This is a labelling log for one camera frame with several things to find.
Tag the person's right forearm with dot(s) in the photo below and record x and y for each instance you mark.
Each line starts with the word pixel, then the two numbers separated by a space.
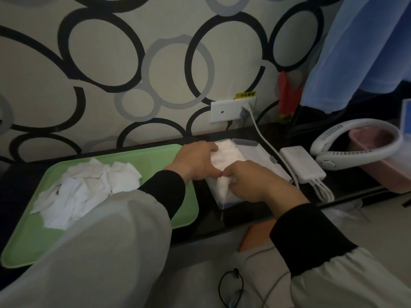
pixel 327 259

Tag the person's left forearm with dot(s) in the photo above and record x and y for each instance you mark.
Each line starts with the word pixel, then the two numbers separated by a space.
pixel 106 246

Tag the white neck fan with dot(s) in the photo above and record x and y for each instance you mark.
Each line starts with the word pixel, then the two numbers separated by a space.
pixel 324 141

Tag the green plastic tray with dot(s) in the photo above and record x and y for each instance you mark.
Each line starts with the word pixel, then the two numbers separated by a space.
pixel 32 240

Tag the person's left hand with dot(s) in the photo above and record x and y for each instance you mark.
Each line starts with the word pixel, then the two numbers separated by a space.
pixel 196 160

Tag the yellow warning sticker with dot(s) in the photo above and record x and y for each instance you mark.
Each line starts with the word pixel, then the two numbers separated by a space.
pixel 245 95

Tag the white wall socket plate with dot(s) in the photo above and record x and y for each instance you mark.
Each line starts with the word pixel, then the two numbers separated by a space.
pixel 221 111

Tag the pile of white cotton pads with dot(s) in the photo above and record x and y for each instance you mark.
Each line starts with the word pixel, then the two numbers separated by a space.
pixel 80 192

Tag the clear plastic box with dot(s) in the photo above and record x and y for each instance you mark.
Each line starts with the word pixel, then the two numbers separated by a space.
pixel 224 202

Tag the red decoration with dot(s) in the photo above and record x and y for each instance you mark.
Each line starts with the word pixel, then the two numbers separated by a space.
pixel 287 96

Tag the blue curtain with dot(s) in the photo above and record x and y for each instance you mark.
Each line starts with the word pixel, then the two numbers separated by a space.
pixel 363 54

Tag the pink plastic basin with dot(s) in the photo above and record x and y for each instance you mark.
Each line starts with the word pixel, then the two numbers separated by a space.
pixel 385 169

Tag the orange flat piece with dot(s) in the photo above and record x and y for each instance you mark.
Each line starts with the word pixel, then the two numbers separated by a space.
pixel 257 235

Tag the white power bank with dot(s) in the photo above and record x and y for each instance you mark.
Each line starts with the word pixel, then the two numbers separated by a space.
pixel 301 165

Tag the white and blue paper box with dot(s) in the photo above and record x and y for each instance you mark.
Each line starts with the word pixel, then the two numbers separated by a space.
pixel 406 117

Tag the person's right hand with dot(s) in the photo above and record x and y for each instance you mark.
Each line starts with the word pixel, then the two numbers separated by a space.
pixel 260 186

